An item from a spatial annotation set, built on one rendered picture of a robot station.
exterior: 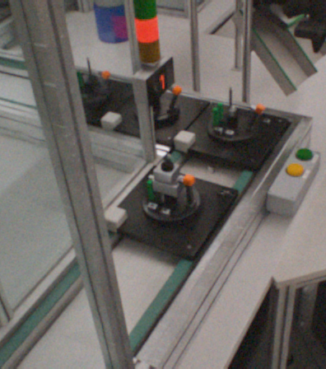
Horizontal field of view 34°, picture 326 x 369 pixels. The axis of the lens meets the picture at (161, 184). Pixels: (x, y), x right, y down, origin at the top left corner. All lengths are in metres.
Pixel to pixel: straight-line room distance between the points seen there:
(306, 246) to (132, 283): 0.43
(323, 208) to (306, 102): 0.52
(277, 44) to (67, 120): 1.27
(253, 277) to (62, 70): 0.88
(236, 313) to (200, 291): 0.13
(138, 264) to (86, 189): 0.70
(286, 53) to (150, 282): 0.86
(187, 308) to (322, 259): 0.39
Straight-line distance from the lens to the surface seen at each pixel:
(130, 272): 1.22
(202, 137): 1.50
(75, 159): 0.52
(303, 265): 1.31
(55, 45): 0.47
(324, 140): 1.70
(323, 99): 1.89
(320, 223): 1.42
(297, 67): 1.73
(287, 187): 1.35
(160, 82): 1.29
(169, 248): 1.19
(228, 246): 1.20
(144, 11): 1.21
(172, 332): 1.06
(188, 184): 1.19
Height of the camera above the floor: 1.83
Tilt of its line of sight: 40 degrees down
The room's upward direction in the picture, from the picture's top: 6 degrees counter-clockwise
